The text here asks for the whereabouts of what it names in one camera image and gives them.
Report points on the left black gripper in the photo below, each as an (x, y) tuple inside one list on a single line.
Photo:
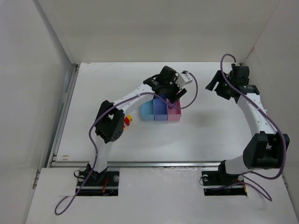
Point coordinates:
[(175, 89)]

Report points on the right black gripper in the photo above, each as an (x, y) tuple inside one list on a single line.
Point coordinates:
[(219, 87)]

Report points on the purple lego piece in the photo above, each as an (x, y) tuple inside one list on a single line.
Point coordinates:
[(171, 105)]

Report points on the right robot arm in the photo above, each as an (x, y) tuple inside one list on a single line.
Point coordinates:
[(266, 149)]

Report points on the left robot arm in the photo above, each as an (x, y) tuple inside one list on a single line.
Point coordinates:
[(109, 123)]

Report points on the pink container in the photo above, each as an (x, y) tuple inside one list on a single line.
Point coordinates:
[(173, 114)]

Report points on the light blue container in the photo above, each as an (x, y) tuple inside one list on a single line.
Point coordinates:
[(147, 111)]

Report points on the yellow lego piece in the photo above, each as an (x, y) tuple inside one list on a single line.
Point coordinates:
[(129, 117)]

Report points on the red lego piece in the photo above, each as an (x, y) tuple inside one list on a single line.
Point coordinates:
[(127, 121)]

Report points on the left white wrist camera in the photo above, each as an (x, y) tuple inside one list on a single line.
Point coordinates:
[(183, 79)]

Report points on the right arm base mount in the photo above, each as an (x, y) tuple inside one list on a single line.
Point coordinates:
[(216, 184)]

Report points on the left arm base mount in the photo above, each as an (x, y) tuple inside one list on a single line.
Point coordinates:
[(108, 185)]

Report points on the aluminium rail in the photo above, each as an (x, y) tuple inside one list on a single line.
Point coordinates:
[(137, 164)]

